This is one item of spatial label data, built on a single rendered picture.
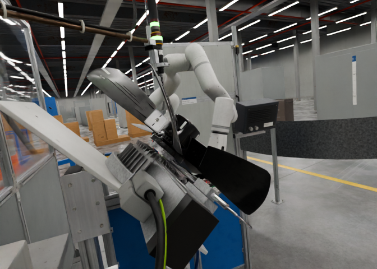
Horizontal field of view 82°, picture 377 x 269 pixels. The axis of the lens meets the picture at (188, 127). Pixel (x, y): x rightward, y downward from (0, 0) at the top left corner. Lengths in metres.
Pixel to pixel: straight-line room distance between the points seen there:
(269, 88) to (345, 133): 8.49
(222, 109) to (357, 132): 1.79
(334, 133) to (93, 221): 2.26
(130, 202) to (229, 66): 2.78
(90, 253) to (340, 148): 2.30
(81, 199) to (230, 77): 2.66
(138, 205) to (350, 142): 2.32
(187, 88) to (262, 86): 7.96
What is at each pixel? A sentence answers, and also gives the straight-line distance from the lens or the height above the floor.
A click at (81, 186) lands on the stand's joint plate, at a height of 1.11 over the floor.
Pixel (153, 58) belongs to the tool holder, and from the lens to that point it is 0.86.
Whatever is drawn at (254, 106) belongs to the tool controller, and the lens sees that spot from 1.42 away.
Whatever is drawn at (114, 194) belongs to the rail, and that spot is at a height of 0.86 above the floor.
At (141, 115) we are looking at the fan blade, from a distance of 0.76.
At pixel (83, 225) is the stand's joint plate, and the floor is 0.99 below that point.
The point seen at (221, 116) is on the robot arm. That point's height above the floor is 1.22.
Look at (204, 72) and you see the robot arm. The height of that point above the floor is 1.43.
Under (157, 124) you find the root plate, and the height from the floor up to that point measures 1.24.
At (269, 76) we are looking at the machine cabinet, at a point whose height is 1.84.
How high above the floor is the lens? 1.32
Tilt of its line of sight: 8 degrees down
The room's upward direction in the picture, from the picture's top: 7 degrees counter-clockwise
